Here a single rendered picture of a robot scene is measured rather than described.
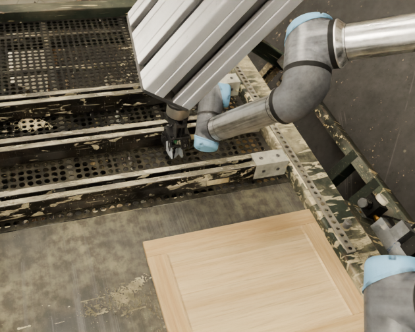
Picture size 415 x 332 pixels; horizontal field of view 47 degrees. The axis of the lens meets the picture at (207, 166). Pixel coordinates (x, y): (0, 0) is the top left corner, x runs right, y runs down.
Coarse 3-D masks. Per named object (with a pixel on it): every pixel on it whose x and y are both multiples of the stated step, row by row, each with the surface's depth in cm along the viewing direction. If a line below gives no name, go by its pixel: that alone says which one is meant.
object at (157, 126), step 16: (96, 128) 167; (112, 128) 168; (128, 128) 170; (144, 128) 173; (160, 128) 171; (192, 128) 175; (0, 144) 157; (16, 144) 159; (32, 144) 158; (48, 144) 159; (64, 144) 161; (80, 144) 163; (96, 144) 166; (112, 144) 168; (128, 144) 170; (144, 144) 173; (160, 144) 175; (0, 160) 157; (16, 160) 159; (32, 160) 161; (48, 160) 164
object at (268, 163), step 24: (168, 168) 158; (192, 168) 160; (216, 168) 161; (240, 168) 162; (264, 168) 166; (0, 192) 143; (24, 192) 144; (48, 192) 147; (72, 192) 146; (96, 192) 148; (120, 192) 151; (144, 192) 155; (168, 192) 159; (0, 216) 142; (24, 216) 145
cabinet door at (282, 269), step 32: (256, 224) 153; (288, 224) 154; (160, 256) 140; (192, 256) 142; (224, 256) 143; (256, 256) 144; (288, 256) 146; (320, 256) 147; (160, 288) 133; (192, 288) 134; (224, 288) 135; (256, 288) 137; (288, 288) 138; (320, 288) 139; (352, 288) 140; (192, 320) 127; (224, 320) 129; (256, 320) 130; (288, 320) 131; (320, 320) 132; (352, 320) 133
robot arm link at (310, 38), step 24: (312, 24) 113; (336, 24) 110; (360, 24) 108; (384, 24) 105; (408, 24) 103; (288, 48) 115; (312, 48) 111; (336, 48) 109; (360, 48) 108; (384, 48) 107; (408, 48) 105
